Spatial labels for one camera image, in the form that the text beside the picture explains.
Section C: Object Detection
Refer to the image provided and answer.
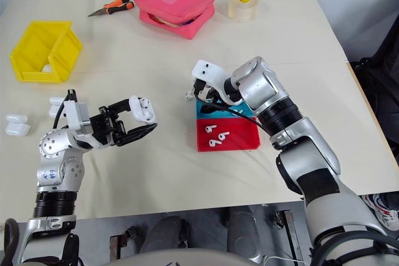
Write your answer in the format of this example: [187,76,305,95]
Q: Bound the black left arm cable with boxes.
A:
[51,88,78,130]

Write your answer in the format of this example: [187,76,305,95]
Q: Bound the red tray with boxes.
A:
[195,97,261,153]

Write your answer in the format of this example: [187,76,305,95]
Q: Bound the white rounded robot torso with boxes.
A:
[105,248,259,266]

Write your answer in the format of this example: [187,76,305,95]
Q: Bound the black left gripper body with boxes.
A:
[89,105,128,148]

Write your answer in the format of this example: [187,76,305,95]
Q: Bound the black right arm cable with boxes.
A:
[195,87,277,138]

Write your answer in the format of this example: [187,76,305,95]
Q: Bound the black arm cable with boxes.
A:
[195,87,277,138]
[51,88,78,130]

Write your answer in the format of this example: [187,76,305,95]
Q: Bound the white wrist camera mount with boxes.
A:
[55,100,91,138]
[191,59,244,107]

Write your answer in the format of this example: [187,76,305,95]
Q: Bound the black bag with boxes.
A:
[348,0,399,170]

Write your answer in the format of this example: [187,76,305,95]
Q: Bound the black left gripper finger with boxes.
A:
[115,123,159,148]
[99,98,133,116]

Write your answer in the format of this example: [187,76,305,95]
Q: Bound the rusty metal frame bar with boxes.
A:
[108,227,140,262]
[274,211,305,266]

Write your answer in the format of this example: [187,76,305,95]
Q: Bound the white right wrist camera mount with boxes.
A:
[191,59,244,107]

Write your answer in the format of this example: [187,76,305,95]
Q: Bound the orange black pliers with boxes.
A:
[87,0,135,17]

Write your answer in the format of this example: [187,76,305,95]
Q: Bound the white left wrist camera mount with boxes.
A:
[55,100,91,138]

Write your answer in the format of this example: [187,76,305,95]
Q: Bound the yellow plastic bin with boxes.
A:
[9,20,84,83]

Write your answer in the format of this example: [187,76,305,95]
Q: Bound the white red sneaker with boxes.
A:
[361,193,399,232]

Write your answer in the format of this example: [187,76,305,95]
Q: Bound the clear tape roll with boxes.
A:
[228,0,259,24]

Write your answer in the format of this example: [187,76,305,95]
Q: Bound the white earbud case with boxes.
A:
[128,95,156,123]
[48,96,68,117]
[5,113,31,137]

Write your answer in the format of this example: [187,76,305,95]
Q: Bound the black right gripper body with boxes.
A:
[192,76,219,104]

